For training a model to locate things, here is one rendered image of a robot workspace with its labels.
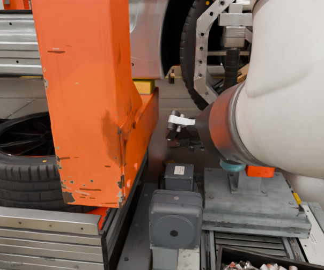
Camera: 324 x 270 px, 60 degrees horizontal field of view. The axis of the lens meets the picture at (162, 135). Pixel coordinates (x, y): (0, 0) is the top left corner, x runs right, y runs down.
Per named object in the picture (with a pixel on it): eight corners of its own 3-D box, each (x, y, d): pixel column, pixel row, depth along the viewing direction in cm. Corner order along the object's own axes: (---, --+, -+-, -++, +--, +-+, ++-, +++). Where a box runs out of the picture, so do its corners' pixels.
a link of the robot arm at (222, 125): (307, 178, 26) (265, 175, 32) (322, 89, 28) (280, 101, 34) (223, 152, 24) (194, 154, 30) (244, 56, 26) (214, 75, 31)
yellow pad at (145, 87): (155, 87, 125) (155, 75, 123) (151, 95, 113) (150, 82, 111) (125, 86, 127) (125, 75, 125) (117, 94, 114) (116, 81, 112)
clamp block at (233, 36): (240, 44, 79) (241, 24, 77) (244, 47, 71) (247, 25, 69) (221, 44, 80) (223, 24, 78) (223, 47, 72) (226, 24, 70)
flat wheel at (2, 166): (130, 142, 169) (128, 105, 159) (141, 212, 109) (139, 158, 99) (12, 151, 158) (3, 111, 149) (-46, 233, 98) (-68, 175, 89)
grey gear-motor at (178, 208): (198, 212, 138) (203, 148, 124) (198, 287, 100) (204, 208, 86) (162, 209, 140) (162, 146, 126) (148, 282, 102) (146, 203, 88)
